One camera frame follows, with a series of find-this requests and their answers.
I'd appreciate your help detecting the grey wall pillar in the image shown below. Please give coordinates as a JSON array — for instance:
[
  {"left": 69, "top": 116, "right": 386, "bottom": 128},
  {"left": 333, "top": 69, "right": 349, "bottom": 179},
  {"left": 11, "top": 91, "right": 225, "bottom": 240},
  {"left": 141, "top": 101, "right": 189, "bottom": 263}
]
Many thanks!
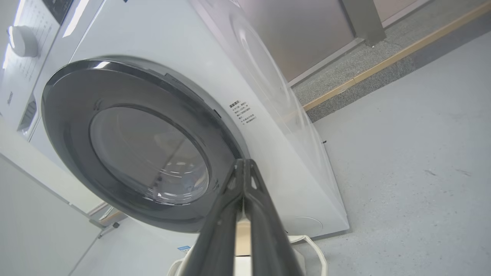
[{"left": 341, "top": 0, "right": 387, "bottom": 47}]

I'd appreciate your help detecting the white front-load washing machine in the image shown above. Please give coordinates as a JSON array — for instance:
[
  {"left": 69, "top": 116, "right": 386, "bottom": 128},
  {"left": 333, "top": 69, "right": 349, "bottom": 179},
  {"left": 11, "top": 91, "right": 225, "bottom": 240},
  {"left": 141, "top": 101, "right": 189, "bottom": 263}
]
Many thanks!
[{"left": 0, "top": 0, "right": 350, "bottom": 276}]

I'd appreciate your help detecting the small black text sticker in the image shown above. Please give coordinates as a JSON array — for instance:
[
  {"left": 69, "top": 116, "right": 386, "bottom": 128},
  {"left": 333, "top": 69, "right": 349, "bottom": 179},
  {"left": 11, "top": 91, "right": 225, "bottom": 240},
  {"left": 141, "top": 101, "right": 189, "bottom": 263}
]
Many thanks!
[{"left": 229, "top": 100, "right": 257, "bottom": 125}]

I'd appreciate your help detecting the cream fabric laundry basket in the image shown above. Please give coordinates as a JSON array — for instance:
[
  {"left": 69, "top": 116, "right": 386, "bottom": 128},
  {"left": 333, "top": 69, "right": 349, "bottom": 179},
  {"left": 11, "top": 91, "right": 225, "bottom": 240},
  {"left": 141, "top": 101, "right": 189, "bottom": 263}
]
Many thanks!
[{"left": 167, "top": 218, "right": 328, "bottom": 276}]

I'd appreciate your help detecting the white detergent drawer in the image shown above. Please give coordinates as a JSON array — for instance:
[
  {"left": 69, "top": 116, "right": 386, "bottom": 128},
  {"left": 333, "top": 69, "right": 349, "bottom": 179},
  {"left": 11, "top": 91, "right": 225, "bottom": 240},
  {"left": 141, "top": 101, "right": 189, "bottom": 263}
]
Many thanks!
[{"left": 0, "top": 86, "right": 41, "bottom": 138}]

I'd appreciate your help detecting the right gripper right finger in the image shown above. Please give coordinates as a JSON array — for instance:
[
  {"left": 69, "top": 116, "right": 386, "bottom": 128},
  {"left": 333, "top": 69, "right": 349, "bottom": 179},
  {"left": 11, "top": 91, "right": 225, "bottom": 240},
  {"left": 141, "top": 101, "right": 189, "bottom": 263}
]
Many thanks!
[{"left": 244, "top": 159, "right": 305, "bottom": 276}]

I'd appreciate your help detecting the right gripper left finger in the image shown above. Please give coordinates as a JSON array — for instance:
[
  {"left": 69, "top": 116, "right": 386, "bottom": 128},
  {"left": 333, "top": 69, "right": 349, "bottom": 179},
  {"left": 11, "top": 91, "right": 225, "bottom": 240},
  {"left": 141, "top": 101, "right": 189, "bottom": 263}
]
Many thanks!
[{"left": 180, "top": 159, "right": 245, "bottom": 276}]

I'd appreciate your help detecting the dark round washing machine door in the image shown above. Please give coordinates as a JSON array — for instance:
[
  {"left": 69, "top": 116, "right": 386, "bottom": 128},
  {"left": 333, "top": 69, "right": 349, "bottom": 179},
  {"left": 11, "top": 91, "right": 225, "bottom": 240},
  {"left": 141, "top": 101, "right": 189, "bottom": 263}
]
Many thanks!
[{"left": 41, "top": 56, "right": 250, "bottom": 233}]

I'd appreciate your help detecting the black display panel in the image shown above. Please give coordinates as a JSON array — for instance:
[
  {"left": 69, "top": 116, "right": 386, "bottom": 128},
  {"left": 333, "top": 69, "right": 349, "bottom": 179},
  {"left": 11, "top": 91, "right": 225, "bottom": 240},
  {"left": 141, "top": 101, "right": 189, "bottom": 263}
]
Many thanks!
[{"left": 41, "top": 0, "right": 74, "bottom": 24}]

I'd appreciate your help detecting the white control knob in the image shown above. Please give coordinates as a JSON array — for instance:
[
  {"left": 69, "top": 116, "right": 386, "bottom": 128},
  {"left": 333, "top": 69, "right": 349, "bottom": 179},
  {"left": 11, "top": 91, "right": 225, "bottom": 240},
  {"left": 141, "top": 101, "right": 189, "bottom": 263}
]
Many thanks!
[{"left": 7, "top": 25, "right": 39, "bottom": 58}]

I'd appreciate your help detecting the wooden floor strip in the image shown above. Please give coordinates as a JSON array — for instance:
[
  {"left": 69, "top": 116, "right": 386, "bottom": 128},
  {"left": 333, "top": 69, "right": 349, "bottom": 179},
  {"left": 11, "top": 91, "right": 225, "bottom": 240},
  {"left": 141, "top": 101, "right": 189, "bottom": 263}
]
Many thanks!
[{"left": 302, "top": 0, "right": 491, "bottom": 112}]

